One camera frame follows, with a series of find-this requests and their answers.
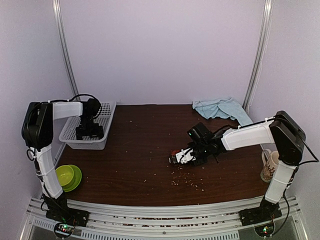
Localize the white perforated plastic basket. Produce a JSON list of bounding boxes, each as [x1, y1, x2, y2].
[[59, 101, 117, 150]]

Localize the patterned paper cup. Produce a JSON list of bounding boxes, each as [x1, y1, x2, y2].
[[260, 149, 279, 183]]

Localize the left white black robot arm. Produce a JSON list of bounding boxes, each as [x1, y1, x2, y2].
[[21, 94, 104, 222]]

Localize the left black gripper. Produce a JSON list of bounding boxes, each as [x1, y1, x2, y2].
[[75, 116, 104, 141]]

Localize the left aluminium corner post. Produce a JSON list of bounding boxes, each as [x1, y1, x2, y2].
[[52, 0, 79, 96]]

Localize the aluminium corner post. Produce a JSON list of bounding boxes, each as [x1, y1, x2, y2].
[[242, 0, 274, 113], [52, 0, 79, 96]]

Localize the right aluminium corner post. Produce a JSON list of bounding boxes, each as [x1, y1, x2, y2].
[[242, 0, 274, 113]]

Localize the aluminium front rail frame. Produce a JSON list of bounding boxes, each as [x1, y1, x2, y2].
[[18, 197, 311, 240]]

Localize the rust brown towel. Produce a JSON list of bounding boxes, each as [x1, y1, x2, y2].
[[168, 149, 180, 164]]

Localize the light blue towel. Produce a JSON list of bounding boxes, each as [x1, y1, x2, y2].
[[192, 97, 253, 126]]

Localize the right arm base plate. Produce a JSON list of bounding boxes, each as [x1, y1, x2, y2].
[[239, 207, 282, 226]]

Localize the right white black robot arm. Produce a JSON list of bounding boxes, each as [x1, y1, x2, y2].
[[181, 110, 310, 221]]

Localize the green plate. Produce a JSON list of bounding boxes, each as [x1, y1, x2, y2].
[[61, 164, 82, 192]]

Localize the right round circuit board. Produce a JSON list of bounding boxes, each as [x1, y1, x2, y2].
[[254, 223, 275, 238]]

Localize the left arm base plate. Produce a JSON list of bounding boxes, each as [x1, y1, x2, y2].
[[45, 207, 90, 227]]

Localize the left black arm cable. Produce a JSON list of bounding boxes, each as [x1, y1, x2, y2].
[[71, 93, 103, 118]]

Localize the left round circuit board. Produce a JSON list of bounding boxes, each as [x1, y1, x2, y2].
[[53, 222, 75, 239]]

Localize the round circuit board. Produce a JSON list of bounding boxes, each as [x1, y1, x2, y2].
[[254, 223, 275, 238], [53, 222, 75, 239]]

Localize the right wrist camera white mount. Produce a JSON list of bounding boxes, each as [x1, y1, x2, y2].
[[174, 148, 196, 164]]

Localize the green bowl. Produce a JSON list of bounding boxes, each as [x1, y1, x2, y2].
[[55, 165, 75, 187]]

